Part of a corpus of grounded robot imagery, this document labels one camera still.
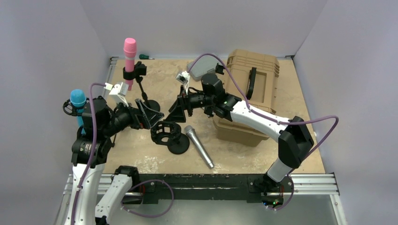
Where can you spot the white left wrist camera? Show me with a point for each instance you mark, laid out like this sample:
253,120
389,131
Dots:
118,92

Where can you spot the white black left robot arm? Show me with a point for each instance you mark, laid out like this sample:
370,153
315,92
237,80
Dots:
89,156

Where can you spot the pink microphone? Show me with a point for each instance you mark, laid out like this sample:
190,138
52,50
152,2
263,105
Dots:
130,51

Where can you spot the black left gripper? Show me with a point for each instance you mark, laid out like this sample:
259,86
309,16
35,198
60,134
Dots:
151,116

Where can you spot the tan plastic tool case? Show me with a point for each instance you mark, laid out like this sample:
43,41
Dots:
257,76

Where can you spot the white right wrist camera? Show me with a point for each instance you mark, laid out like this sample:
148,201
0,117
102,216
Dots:
184,78

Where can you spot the silver microphone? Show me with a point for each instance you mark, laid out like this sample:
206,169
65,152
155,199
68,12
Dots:
191,133

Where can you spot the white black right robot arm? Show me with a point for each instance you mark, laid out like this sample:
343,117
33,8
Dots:
292,135

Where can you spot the green handled screwdriver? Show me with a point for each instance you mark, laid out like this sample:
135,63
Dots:
145,57

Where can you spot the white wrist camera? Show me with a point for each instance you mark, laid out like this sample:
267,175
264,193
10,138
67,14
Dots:
184,78
118,92

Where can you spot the black clip microphone stand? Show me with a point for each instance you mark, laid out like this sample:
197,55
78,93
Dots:
140,70

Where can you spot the black tripod shock mount stand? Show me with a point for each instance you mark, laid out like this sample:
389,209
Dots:
104,117

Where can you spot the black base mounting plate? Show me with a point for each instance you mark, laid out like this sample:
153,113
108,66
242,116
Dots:
251,188

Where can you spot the blue microphone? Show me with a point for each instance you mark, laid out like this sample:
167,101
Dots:
78,100

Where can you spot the aluminium frame rail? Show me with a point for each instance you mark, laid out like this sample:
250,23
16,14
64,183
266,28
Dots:
315,200

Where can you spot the black round shock mount stand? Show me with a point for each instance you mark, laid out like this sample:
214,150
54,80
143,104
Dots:
169,134

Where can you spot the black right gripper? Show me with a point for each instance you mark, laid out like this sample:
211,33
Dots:
177,112

